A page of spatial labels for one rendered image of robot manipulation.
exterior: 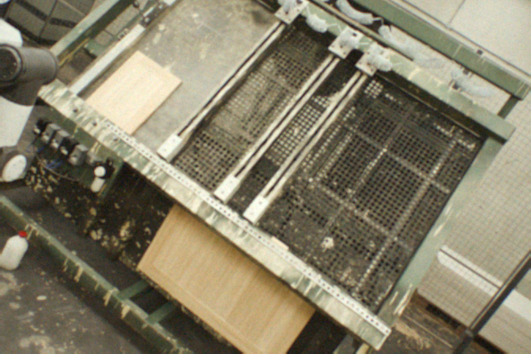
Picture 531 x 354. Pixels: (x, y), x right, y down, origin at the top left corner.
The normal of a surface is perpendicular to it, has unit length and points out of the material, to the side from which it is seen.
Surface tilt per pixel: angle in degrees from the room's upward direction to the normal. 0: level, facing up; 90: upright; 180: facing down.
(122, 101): 56
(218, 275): 90
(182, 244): 90
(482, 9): 90
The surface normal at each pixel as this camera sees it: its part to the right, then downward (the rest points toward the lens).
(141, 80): 0.04, -0.40
